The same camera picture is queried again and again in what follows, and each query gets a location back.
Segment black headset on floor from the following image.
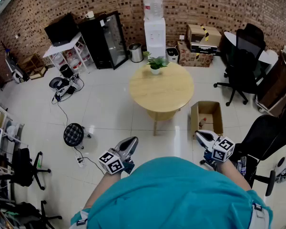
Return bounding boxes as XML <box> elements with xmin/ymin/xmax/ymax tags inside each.
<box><xmin>49</xmin><ymin>77</ymin><xmax>70</xmax><ymax>91</ymax></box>

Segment cardboard box with striped tape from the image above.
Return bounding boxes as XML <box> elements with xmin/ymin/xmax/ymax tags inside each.
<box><xmin>186</xmin><ymin>24</ymin><xmax>222</xmax><ymax>48</ymax></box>

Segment black round stool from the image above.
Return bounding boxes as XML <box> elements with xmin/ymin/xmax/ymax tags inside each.
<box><xmin>63</xmin><ymin>122</ymin><xmax>92</xmax><ymax>150</ymax></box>

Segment grey shoulder strap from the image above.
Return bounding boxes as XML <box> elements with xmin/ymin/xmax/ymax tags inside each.
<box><xmin>75</xmin><ymin>210</ymin><xmax>89</xmax><ymax>229</ymax></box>
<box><xmin>251</xmin><ymin>203</ymin><xmax>270</xmax><ymax>229</ymax></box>

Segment black bucket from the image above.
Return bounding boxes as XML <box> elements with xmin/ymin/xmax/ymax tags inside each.
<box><xmin>59</xmin><ymin>64</ymin><xmax>74</xmax><ymax>78</ymax></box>

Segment black armless office chair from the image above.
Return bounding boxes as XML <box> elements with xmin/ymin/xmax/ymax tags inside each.
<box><xmin>9</xmin><ymin>147</ymin><xmax>52</xmax><ymax>191</ymax></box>

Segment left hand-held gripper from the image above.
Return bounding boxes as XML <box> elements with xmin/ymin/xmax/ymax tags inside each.
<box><xmin>98</xmin><ymin>136</ymin><xmax>139</xmax><ymax>176</ymax></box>

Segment white round desk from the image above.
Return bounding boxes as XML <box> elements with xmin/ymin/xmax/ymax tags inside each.
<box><xmin>223</xmin><ymin>31</ymin><xmax>279</xmax><ymax>65</ymax></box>

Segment small wooden crate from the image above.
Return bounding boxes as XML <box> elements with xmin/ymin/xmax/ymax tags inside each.
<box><xmin>21</xmin><ymin>53</ymin><xmax>48</xmax><ymax>80</ymax></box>

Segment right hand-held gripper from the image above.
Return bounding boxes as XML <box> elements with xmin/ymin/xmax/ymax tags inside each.
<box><xmin>195</xmin><ymin>129</ymin><xmax>236</xmax><ymax>168</ymax></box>

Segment black mesh chair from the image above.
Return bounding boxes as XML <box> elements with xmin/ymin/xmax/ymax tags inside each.
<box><xmin>200</xmin><ymin>114</ymin><xmax>286</xmax><ymax>197</ymax></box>

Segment person's left forearm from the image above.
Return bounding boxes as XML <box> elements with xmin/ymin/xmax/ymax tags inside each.
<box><xmin>82</xmin><ymin>170</ymin><xmax>124</xmax><ymax>209</ymax></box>

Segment black high-back office chair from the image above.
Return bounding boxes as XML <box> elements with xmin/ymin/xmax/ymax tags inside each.
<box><xmin>214</xmin><ymin>23</ymin><xmax>267</xmax><ymax>107</ymax></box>

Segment black monitor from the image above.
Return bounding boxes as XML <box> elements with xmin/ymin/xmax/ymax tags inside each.
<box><xmin>44</xmin><ymin>12</ymin><xmax>81</xmax><ymax>48</ymax></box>

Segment green potted plant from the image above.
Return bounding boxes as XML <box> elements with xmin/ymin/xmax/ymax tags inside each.
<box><xmin>143</xmin><ymin>51</ymin><xmax>170</xmax><ymax>75</ymax></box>

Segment upright scooter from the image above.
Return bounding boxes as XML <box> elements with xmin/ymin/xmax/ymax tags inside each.
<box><xmin>1</xmin><ymin>41</ymin><xmax>31</xmax><ymax>83</ymax></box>

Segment white water dispenser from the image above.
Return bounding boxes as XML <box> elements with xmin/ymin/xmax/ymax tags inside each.
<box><xmin>143</xmin><ymin>17</ymin><xmax>166</xmax><ymax>59</ymax></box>

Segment black floor cable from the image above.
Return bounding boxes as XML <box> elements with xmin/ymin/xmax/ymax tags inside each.
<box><xmin>51</xmin><ymin>74</ymin><xmax>85</xmax><ymax>128</ymax></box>

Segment white bin with black lid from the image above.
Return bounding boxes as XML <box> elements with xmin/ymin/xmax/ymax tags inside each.
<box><xmin>166</xmin><ymin>47</ymin><xmax>179</xmax><ymax>63</ymax></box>

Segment steel trash can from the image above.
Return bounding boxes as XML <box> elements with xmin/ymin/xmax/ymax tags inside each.
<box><xmin>128</xmin><ymin>42</ymin><xmax>144</xmax><ymax>63</ymax></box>

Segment person in teal shirt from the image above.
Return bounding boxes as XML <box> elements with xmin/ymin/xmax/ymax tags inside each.
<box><xmin>70</xmin><ymin>156</ymin><xmax>274</xmax><ymax>229</ymax></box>

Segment brown wooden cabinet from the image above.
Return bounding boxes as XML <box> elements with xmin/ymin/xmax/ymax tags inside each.
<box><xmin>256</xmin><ymin>48</ymin><xmax>286</xmax><ymax>116</ymax></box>

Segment white power strip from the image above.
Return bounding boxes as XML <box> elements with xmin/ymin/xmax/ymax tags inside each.
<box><xmin>75</xmin><ymin>153</ymin><xmax>87</xmax><ymax>168</ymax></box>

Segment person's right forearm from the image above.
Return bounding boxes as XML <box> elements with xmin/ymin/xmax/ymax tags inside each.
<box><xmin>215</xmin><ymin>160</ymin><xmax>252</xmax><ymax>192</ymax></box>

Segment black glass-door fridge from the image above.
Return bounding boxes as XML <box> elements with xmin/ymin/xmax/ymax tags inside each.
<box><xmin>78</xmin><ymin>10</ymin><xmax>129</xmax><ymax>71</ymax></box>

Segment round wooden table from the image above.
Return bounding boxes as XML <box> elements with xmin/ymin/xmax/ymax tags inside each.
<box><xmin>129</xmin><ymin>62</ymin><xmax>195</xmax><ymax>136</ymax></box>

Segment white shelf cart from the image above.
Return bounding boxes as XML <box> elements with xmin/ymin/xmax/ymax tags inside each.
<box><xmin>42</xmin><ymin>32</ymin><xmax>91</xmax><ymax>75</ymax></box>

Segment red patterned cardboard box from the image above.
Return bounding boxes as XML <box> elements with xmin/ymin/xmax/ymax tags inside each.
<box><xmin>177</xmin><ymin>41</ymin><xmax>214</xmax><ymax>68</ymax></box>

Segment brown cardboard box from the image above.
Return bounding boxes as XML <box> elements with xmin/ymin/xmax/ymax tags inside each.
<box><xmin>190</xmin><ymin>101</ymin><xmax>224</xmax><ymax>140</ymax></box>

